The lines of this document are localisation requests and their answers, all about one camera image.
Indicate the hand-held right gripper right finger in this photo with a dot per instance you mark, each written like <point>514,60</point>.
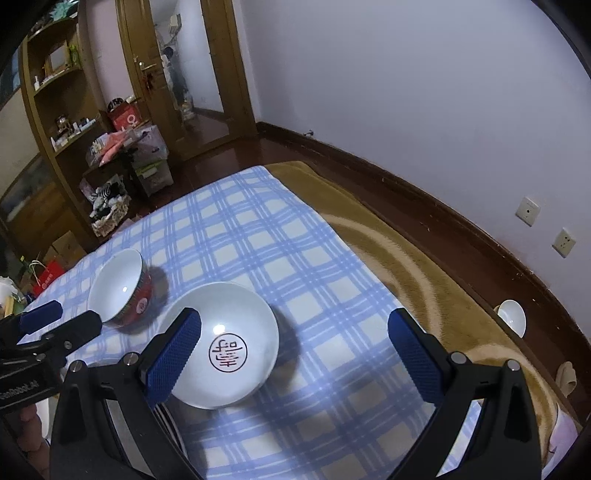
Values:
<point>415,357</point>

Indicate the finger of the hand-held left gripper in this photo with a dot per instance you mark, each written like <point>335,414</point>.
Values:
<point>41,316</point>
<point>74,334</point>

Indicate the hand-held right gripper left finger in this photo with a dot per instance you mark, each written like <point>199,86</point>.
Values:
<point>175,355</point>

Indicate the red bowl plain white inside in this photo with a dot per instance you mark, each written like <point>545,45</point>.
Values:
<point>115,286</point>

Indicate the red bowl with inside emblem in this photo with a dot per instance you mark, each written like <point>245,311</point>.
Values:
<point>240,332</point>

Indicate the person's left hand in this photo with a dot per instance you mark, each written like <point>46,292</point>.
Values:
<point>32,429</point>

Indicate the red paper bag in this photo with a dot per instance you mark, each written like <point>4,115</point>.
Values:
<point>48,279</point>

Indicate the brown printed blanket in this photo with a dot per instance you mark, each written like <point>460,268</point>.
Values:
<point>415,258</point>

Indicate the wooden wardrobe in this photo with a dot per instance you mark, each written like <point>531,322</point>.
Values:
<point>27,217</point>

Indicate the small white bowl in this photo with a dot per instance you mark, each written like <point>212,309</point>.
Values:
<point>511,318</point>

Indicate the wicker basket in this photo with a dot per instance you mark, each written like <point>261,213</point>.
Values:
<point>111,224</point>

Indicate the zebra striped plush toy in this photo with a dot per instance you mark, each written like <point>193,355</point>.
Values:
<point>108,196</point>

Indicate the blue plaid cloth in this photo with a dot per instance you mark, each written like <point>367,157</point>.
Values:
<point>277,258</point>

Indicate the beige soft slipper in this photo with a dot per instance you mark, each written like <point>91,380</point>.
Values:
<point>566,378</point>

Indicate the wooden corner shelf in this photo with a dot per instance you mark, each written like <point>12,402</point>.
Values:
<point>46,152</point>

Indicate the black legged side table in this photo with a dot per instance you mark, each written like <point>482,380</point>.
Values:
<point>130,175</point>

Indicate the translucent storage box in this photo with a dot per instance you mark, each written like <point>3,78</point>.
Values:
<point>154,177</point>

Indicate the pink cloth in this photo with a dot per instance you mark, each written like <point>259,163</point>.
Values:
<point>115,145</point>

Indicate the red cardboard box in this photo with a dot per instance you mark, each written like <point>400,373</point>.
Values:
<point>127,117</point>

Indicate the white wall socket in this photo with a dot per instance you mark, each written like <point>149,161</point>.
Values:
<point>527,211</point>
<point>564,242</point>

